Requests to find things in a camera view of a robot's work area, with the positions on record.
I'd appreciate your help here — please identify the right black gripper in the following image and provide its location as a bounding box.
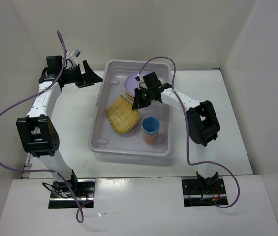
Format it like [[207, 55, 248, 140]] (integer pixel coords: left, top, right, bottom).
[[132, 87, 153, 110]]

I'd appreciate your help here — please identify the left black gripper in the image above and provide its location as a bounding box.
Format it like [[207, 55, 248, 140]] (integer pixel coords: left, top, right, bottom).
[[60, 60, 103, 88]]

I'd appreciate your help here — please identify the purple plastic plate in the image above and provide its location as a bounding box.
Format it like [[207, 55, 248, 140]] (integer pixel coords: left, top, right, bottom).
[[124, 70, 150, 96]]

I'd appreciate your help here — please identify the blue plastic cup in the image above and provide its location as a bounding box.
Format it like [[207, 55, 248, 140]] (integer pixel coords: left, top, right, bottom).
[[142, 117, 160, 136]]

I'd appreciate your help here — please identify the rectangular bamboo tray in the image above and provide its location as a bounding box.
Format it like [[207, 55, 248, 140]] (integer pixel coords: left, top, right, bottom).
[[105, 95, 140, 134]]

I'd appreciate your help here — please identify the pink plastic cup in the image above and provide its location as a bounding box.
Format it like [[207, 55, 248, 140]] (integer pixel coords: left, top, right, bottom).
[[142, 128, 159, 145]]

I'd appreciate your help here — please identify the round bamboo tray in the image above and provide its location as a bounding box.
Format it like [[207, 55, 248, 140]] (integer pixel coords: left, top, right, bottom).
[[127, 95, 134, 101]]

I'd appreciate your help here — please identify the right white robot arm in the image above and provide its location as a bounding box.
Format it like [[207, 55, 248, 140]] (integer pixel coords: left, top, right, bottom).
[[132, 72, 220, 166]]

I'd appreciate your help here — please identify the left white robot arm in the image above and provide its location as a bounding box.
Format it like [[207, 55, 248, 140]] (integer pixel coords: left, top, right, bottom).
[[16, 49, 103, 198]]

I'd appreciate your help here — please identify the grey plastic bin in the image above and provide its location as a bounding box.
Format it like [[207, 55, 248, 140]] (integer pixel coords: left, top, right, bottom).
[[88, 60, 171, 157]]

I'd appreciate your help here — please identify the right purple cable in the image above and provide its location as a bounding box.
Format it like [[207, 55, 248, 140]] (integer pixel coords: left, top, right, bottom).
[[138, 56, 240, 209]]

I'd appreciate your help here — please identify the purple cable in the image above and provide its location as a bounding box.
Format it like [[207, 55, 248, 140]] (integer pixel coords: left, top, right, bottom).
[[138, 56, 240, 209], [0, 30, 94, 223]]

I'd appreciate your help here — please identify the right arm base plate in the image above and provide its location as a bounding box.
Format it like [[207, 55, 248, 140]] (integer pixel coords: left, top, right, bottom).
[[181, 177, 229, 207]]

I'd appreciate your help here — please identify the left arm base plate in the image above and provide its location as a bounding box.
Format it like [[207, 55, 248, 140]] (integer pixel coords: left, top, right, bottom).
[[42, 179, 95, 209]]

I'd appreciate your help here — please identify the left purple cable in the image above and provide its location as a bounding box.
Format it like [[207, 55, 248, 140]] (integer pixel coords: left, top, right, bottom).
[[0, 30, 94, 223]]

